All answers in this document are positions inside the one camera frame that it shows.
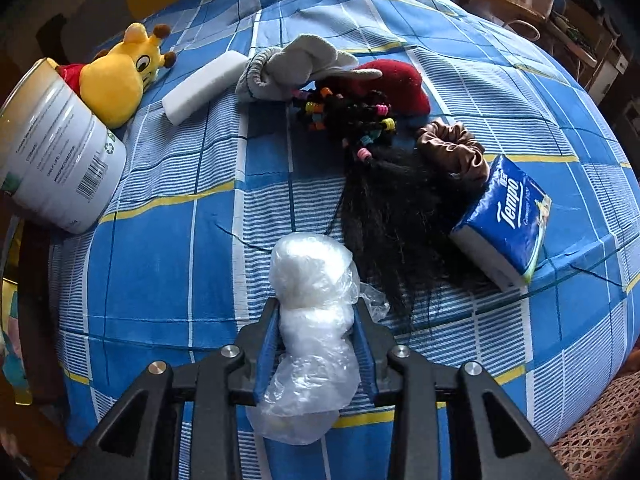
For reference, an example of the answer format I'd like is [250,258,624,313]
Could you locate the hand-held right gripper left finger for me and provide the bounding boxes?
[60,297,282,480]

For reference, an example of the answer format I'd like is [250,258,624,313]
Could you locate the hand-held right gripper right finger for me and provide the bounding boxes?
[351,299,571,480]

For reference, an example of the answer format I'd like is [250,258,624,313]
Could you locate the clear bag of white cotton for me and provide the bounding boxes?
[245,232,391,445]

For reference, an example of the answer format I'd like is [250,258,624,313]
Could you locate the black braided beaded hairpiece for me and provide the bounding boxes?
[292,87,496,331]

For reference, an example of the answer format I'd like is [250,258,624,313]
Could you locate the red fuzzy sock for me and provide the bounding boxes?
[345,59,432,117]

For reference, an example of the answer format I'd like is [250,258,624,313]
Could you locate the blue plaid blanket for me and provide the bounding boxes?
[47,0,640,480]

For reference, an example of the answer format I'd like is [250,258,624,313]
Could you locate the blue tissue pack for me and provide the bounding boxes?
[448,155,553,292]

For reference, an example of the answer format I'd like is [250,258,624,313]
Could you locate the brown satin scrunchie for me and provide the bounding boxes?
[416,119,488,188]

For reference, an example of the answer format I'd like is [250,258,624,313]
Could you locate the wicker chair seat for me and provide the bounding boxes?
[547,377,640,480]

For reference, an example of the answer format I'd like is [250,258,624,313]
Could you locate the pink fuzzy sock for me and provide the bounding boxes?
[0,305,23,361]

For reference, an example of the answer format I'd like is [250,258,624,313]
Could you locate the white foam block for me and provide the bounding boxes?
[161,50,249,125]

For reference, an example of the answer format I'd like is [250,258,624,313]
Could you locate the white metal can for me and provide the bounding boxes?
[0,57,128,235]

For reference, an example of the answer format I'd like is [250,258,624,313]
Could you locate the yellow plush toy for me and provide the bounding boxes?
[55,22,178,130]

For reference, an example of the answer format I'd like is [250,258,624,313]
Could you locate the wooden shelf unit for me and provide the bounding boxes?
[375,0,640,126]

